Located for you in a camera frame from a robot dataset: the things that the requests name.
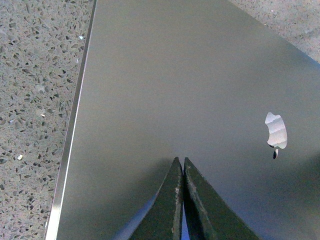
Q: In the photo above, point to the grey laptop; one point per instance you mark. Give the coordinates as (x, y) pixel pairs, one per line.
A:
(197, 79)

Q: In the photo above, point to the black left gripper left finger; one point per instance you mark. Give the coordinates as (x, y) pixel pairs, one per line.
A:
(163, 221)

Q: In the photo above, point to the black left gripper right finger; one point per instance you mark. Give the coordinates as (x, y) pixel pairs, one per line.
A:
(208, 217)

